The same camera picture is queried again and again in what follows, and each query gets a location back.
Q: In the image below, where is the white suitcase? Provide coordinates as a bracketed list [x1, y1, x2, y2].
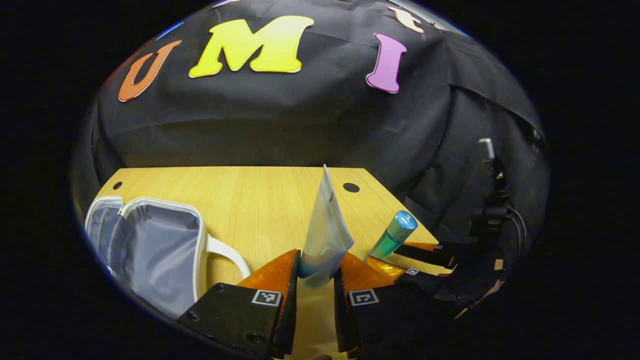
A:
[84, 195, 252, 321]

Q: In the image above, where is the blue clear bottle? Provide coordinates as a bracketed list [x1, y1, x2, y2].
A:
[369, 210, 419, 261]

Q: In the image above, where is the white and blue tube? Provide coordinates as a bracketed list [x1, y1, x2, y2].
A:
[298, 164, 355, 290]

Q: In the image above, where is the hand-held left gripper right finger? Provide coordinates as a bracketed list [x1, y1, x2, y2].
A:
[332, 251, 443, 358]

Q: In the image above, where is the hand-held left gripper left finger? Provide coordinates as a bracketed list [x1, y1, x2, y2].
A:
[177, 248, 302, 360]

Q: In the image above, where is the black backdrop cloth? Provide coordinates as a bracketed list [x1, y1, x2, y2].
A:
[70, 0, 548, 261]

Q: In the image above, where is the black cable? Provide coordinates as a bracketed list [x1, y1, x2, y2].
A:
[505, 206, 529, 251]

